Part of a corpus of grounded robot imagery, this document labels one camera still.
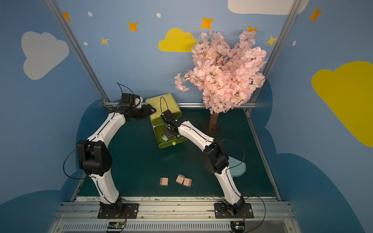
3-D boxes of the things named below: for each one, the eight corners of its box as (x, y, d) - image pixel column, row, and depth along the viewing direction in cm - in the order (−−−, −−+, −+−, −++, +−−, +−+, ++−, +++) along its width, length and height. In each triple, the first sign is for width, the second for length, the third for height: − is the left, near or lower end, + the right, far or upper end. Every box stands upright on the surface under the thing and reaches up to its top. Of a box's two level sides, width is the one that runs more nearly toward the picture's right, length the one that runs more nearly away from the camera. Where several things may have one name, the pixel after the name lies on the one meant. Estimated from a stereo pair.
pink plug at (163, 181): (157, 185, 84) (157, 184, 83) (158, 178, 87) (158, 177, 85) (167, 185, 84) (167, 184, 83) (168, 178, 87) (168, 177, 85)
